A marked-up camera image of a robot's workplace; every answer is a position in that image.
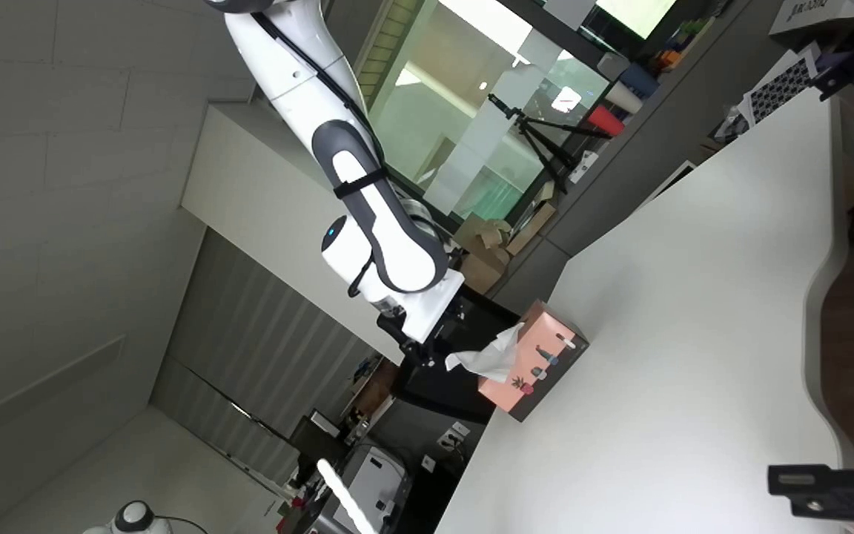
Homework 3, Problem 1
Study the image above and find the black camera tripod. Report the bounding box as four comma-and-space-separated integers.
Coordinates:
486, 96, 602, 193

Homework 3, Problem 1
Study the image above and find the white tissue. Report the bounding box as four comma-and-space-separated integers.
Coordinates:
443, 328, 519, 380

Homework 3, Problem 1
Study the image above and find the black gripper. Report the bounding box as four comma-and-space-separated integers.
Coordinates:
375, 292, 516, 417

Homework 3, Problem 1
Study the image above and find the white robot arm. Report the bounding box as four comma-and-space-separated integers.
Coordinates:
203, 0, 519, 426

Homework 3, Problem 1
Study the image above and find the pink black tissue box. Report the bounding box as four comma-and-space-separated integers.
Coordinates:
476, 303, 589, 423

